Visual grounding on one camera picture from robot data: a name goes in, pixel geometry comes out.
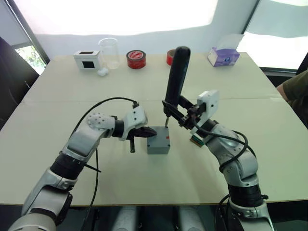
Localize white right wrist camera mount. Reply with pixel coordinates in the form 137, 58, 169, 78
191, 89, 220, 136

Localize small green connector board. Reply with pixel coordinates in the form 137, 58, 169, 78
190, 135, 205, 147

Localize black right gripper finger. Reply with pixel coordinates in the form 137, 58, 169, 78
179, 95, 200, 110
162, 100, 190, 127

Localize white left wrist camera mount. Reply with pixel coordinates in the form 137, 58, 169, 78
119, 105, 149, 141

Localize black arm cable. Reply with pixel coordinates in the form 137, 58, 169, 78
191, 115, 257, 173
76, 97, 140, 217

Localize grey plastic box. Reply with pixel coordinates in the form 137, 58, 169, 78
146, 126, 171, 155

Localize black electric screwdriver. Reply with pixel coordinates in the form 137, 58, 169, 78
162, 46, 192, 128

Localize black chair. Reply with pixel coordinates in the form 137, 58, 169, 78
296, 51, 308, 76
0, 36, 40, 131

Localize white cube with black windows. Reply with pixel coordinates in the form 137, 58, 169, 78
73, 50, 103, 71

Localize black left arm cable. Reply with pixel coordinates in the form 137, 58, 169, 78
76, 97, 140, 217

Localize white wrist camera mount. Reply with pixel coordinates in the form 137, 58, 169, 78
119, 105, 149, 141
191, 89, 220, 136

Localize black window frame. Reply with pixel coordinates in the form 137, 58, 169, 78
3, 0, 51, 65

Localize person in olive shirt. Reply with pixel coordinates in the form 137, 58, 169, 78
276, 69, 308, 124

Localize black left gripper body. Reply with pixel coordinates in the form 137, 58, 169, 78
125, 127, 145, 141

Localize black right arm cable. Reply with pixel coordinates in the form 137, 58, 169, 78
191, 115, 257, 173

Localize purple tissue box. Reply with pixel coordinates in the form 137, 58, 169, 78
207, 46, 241, 68

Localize clear glass beaker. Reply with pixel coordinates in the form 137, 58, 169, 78
98, 37, 120, 70

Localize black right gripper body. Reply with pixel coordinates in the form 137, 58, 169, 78
182, 105, 205, 129

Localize red tape roll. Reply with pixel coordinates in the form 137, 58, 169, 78
126, 50, 148, 70
166, 49, 178, 66

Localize black zip tie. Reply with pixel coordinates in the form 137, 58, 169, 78
83, 163, 102, 174

